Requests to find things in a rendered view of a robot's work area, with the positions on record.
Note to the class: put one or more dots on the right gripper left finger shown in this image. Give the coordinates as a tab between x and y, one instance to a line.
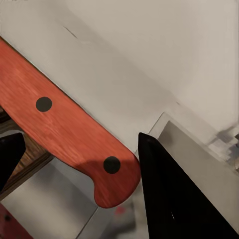
12	148

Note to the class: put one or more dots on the parer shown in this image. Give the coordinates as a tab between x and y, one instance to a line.
61	126

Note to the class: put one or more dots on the drop in sink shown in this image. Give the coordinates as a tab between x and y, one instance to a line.
217	180

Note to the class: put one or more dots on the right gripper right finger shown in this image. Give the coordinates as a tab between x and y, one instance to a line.
175	207

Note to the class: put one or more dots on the cutting board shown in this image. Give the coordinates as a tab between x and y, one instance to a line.
33	156

